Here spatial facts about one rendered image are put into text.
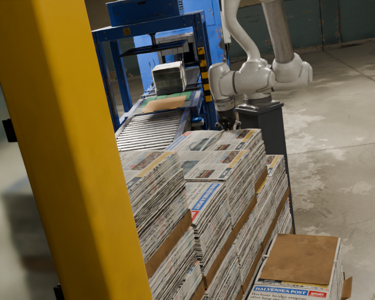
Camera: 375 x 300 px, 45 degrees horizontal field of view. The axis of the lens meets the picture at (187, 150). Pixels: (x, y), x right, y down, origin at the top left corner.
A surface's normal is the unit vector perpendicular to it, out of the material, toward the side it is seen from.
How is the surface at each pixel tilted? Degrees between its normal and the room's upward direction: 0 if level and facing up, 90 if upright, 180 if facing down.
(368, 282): 0
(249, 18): 90
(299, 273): 0
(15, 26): 90
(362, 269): 0
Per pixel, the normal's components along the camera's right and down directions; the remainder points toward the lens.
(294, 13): -0.08, 0.32
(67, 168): -0.38, 0.35
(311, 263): -0.17, -0.94
